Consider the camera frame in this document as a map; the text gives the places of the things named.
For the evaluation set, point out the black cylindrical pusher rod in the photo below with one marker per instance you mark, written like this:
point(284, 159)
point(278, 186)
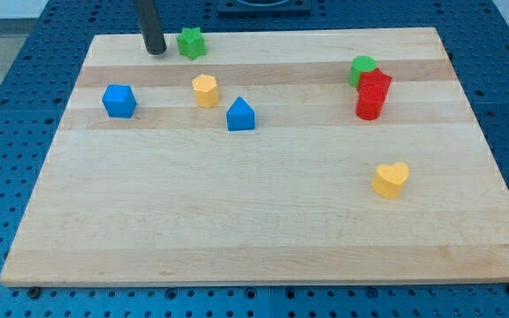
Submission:
point(151, 26)

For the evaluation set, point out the green star block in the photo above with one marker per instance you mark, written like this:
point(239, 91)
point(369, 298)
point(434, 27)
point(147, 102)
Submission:
point(191, 43)

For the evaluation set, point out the wooden board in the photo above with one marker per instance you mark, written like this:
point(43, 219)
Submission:
point(171, 197)

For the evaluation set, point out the blue cube block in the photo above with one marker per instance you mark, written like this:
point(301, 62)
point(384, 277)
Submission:
point(119, 101)

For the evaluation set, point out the yellow hexagon block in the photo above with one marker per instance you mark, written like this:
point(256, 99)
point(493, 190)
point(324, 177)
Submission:
point(206, 90)

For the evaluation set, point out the blue triangle block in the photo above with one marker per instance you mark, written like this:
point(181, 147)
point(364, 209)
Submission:
point(240, 116)

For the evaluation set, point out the green cylinder block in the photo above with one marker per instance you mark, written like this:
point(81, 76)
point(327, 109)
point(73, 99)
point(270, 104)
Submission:
point(359, 65)

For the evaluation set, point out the red pentagon block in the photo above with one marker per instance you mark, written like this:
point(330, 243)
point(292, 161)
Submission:
point(375, 78)

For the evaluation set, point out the red cylinder block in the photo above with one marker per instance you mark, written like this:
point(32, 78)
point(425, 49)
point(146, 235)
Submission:
point(370, 102)

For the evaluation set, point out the yellow heart block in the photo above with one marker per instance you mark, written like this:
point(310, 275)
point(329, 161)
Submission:
point(390, 179)

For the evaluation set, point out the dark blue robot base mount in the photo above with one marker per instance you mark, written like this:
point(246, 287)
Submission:
point(233, 7)

